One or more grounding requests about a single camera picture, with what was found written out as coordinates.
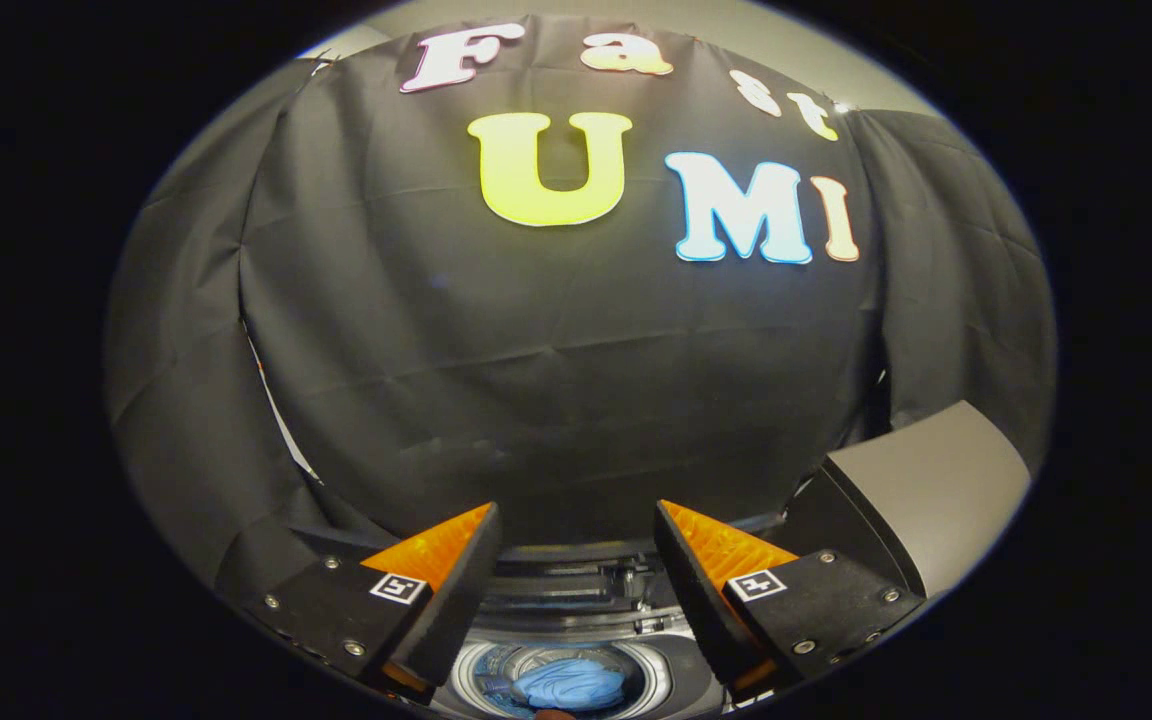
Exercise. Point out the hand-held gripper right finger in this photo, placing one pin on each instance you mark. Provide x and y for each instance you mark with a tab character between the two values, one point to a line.
696	590

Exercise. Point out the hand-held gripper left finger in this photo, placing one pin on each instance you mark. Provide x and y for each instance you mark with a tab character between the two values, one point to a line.
456	600

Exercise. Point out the grey washing machine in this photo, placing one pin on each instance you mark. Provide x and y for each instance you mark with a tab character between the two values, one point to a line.
666	675

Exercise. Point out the light blue polo shirt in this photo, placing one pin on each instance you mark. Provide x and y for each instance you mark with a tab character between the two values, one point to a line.
571	685

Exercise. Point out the beige cabinet with black top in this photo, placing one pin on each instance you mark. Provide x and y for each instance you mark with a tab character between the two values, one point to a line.
936	480

